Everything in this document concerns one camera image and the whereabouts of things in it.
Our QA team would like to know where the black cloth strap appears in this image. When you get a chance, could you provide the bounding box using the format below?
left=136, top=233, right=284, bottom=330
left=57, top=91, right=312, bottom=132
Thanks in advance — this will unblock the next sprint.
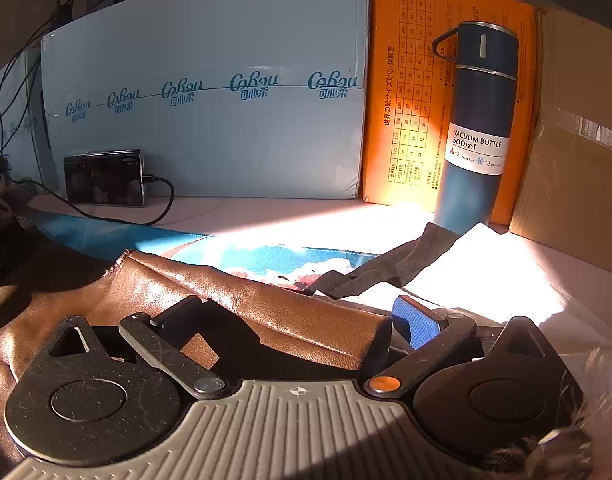
left=313, top=221, right=463, bottom=302

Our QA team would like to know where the white cloth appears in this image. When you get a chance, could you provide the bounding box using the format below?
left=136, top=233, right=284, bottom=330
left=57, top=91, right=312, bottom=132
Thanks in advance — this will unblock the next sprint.
left=400, top=222, right=584, bottom=323

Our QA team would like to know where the brown cardboard box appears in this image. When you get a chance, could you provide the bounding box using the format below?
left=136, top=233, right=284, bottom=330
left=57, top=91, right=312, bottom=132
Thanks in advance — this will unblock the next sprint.
left=508, top=6, right=612, bottom=256

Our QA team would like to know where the blue printed mat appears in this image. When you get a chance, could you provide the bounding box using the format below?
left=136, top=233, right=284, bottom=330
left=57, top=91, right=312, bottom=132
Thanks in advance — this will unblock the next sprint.
left=33, top=211, right=387, bottom=295

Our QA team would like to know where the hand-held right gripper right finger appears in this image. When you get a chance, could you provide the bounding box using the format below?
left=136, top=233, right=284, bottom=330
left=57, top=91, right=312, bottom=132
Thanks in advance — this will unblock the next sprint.
left=364, top=295, right=554, bottom=403

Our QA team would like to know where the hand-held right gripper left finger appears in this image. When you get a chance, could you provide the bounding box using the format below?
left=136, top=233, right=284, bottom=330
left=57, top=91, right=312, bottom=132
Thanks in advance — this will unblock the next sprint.
left=48, top=296, right=228, bottom=402

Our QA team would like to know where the grey fur trim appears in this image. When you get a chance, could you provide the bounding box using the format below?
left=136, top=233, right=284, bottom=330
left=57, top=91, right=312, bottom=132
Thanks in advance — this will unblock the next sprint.
left=486, top=345, right=612, bottom=480

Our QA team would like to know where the black phone cable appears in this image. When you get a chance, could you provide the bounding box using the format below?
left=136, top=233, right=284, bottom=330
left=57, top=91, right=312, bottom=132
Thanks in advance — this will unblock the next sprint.
left=6, top=174, right=177, bottom=227

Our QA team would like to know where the blue vacuum bottle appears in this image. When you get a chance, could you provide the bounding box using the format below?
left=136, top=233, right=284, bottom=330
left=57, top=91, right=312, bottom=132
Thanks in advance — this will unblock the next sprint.
left=431, top=21, right=518, bottom=236

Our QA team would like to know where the black charger cable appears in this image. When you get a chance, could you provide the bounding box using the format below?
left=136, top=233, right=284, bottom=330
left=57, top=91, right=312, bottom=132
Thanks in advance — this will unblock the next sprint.
left=0, top=0, right=107, bottom=186

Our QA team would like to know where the large light blue cardboard box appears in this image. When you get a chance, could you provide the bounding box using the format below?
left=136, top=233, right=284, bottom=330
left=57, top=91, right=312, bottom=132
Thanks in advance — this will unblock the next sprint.
left=40, top=0, right=371, bottom=200

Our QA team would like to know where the orange cardboard box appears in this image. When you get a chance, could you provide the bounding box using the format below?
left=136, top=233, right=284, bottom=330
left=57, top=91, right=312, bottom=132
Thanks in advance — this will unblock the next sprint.
left=361, top=0, right=538, bottom=226

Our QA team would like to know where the light blue box with label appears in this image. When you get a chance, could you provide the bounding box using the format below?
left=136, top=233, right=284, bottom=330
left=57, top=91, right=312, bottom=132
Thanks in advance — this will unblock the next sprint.
left=0, top=52, right=54, bottom=186

